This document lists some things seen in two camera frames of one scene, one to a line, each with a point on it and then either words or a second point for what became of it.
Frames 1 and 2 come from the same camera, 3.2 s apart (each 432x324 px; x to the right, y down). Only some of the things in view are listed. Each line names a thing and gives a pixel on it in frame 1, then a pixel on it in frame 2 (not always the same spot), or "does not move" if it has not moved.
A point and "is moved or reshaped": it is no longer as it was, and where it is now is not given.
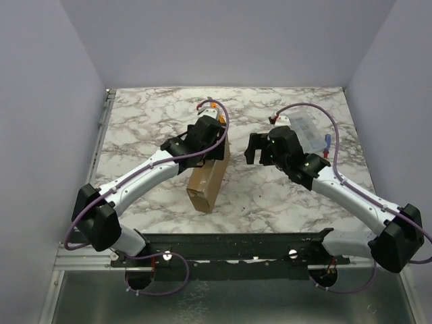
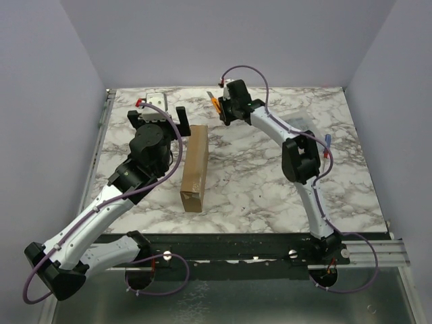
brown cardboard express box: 206,181 is moved or reshaped
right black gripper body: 258,147 → 225,110
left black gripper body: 216,153 → 165,125
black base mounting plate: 231,256 does not move
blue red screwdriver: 328,140 does not move
